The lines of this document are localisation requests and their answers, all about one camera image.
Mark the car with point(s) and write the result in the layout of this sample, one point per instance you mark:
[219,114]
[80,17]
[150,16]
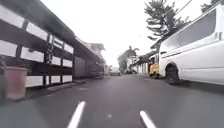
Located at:
[115,71]

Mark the dark tree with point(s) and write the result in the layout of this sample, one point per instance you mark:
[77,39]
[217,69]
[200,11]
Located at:
[126,58]

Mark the building with overhanging roof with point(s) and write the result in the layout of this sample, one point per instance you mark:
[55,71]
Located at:
[96,49]

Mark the low white-walled buildings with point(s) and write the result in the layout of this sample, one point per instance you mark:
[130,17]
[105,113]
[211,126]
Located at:
[141,67]

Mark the grey asphalt road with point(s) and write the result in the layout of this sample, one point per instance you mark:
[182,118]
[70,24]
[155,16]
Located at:
[113,96]

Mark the yellow vehicle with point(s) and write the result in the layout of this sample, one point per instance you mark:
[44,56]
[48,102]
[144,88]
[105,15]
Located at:
[154,70]

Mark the concrete kerb strip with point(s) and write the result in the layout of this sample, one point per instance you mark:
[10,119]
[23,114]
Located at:
[60,86]

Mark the robot's own part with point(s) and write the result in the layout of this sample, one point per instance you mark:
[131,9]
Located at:
[147,120]

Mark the tall pine tree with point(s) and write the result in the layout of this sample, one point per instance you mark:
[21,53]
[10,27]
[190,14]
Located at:
[163,20]

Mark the black and white fence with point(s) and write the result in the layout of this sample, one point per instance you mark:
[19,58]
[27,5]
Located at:
[33,55]

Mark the white van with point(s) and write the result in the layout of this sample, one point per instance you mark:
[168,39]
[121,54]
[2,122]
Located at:
[200,58]

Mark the pink planter pot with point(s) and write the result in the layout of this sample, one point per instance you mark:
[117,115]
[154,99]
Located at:
[15,81]

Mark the grey gate wall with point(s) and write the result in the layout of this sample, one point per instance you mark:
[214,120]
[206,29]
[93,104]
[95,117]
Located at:
[80,68]

